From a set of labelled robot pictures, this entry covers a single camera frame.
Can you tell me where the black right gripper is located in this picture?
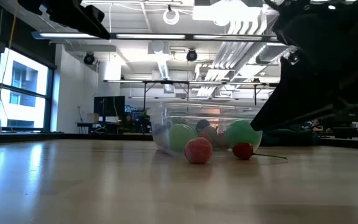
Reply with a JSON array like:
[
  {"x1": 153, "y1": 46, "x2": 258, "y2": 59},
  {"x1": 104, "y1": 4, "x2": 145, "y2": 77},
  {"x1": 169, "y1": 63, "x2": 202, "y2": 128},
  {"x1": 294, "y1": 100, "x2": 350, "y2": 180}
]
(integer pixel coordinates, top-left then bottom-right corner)
[{"x1": 250, "y1": 0, "x2": 358, "y2": 131}]

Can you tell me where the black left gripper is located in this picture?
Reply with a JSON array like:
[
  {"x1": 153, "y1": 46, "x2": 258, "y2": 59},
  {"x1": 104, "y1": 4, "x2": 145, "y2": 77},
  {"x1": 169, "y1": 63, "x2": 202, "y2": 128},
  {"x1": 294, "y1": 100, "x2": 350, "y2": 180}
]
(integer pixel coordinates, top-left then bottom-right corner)
[{"x1": 17, "y1": 0, "x2": 111, "y2": 40}]

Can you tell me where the red toy cherry with stem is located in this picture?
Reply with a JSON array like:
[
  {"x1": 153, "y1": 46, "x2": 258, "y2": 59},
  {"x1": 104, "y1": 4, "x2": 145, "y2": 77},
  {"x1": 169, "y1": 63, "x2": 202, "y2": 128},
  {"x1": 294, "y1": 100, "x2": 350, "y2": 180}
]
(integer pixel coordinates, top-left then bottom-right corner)
[{"x1": 232, "y1": 142, "x2": 288, "y2": 161}]

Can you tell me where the pink toy peach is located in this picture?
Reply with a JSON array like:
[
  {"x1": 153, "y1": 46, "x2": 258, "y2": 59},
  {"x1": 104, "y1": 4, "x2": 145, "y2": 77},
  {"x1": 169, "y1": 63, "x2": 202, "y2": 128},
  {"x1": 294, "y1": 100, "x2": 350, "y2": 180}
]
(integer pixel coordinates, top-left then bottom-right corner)
[{"x1": 184, "y1": 137, "x2": 213, "y2": 164}]

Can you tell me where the clear plastic tupperware container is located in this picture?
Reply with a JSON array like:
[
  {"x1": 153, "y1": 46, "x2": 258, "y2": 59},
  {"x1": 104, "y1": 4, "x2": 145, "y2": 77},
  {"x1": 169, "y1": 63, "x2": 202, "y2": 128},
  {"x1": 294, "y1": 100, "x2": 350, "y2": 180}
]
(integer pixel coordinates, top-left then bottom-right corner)
[{"x1": 147, "y1": 101, "x2": 264, "y2": 156}]

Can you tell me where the light green sliced toy lime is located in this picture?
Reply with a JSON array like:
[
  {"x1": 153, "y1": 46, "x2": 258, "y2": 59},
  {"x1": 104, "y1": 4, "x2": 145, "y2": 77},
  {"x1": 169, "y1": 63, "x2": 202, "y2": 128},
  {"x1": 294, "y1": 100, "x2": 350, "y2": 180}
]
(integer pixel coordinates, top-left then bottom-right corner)
[{"x1": 168, "y1": 123, "x2": 198, "y2": 153}]

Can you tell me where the black computer monitor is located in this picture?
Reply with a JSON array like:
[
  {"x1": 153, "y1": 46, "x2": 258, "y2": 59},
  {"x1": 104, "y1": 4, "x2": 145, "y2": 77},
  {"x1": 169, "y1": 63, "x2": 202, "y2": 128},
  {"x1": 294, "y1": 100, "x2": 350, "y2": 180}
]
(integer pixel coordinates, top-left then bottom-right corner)
[
  {"x1": 93, "y1": 95, "x2": 126, "y2": 118},
  {"x1": 337, "y1": 104, "x2": 358, "y2": 124}
]

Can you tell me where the dark green cloth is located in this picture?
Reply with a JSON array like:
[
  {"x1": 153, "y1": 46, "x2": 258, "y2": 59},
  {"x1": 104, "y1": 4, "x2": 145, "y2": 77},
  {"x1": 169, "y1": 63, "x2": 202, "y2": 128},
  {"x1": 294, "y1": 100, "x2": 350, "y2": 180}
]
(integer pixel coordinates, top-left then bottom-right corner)
[{"x1": 259, "y1": 124, "x2": 321, "y2": 147}]

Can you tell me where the long ceiling light bar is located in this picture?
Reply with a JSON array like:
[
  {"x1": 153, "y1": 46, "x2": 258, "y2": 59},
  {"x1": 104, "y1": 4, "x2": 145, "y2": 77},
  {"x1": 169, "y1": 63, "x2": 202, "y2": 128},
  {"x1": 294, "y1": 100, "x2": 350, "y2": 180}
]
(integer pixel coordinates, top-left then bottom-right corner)
[{"x1": 31, "y1": 30, "x2": 279, "y2": 44}]

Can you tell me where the large window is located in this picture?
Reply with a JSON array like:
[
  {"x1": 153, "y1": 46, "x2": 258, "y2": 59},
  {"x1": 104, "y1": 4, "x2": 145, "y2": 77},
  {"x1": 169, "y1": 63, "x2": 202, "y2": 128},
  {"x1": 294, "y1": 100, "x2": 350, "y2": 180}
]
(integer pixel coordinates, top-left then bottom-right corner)
[{"x1": 0, "y1": 46, "x2": 55, "y2": 133}]

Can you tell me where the silver ribbed air duct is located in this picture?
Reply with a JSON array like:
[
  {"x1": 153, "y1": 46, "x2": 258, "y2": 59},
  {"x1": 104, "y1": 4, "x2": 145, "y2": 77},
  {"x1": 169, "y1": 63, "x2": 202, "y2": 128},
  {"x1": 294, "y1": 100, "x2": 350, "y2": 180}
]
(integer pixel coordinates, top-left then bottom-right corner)
[{"x1": 255, "y1": 42, "x2": 289, "y2": 65}]

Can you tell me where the white cable ring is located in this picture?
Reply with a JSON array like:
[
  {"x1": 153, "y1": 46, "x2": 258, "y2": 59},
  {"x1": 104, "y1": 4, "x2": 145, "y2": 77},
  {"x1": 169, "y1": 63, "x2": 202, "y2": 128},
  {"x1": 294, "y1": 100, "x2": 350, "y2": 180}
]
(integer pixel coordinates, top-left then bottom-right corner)
[{"x1": 162, "y1": 8, "x2": 180, "y2": 26}]

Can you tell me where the black background station frame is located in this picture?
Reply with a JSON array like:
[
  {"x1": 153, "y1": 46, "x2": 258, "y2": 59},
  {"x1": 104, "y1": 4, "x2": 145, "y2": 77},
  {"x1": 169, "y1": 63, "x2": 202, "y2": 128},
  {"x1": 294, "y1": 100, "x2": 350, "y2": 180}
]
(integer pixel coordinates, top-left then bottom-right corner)
[{"x1": 143, "y1": 80, "x2": 272, "y2": 110}]

